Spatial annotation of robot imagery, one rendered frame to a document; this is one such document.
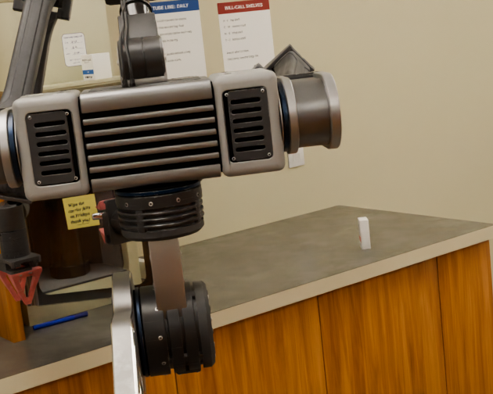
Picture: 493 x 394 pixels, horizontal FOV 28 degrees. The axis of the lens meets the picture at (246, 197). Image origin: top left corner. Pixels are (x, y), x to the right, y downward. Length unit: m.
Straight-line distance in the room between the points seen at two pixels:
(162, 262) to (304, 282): 1.04
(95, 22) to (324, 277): 0.86
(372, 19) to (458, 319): 1.21
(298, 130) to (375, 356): 1.34
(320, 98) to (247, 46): 1.76
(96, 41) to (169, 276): 1.07
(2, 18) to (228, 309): 0.86
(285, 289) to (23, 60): 0.98
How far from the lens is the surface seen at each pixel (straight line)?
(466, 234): 2.91
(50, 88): 2.29
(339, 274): 2.57
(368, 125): 3.60
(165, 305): 1.53
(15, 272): 2.00
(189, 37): 3.13
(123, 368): 1.35
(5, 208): 2.00
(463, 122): 3.97
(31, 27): 1.84
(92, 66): 2.38
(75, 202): 2.35
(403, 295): 2.79
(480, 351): 3.07
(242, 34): 3.25
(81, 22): 2.46
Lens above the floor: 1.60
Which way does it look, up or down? 10 degrees down
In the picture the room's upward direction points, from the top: 6 degrees counter-clockwise
